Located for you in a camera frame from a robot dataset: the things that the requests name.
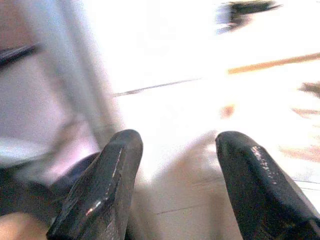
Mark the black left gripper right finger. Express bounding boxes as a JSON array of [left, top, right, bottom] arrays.
[[215, 130, 320, 240]]

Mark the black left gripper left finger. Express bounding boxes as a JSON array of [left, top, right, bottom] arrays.
[[46, 129, 144, 240]]

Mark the dark navy garment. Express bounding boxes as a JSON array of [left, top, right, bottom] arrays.
[[0, 151, 101, 223]]

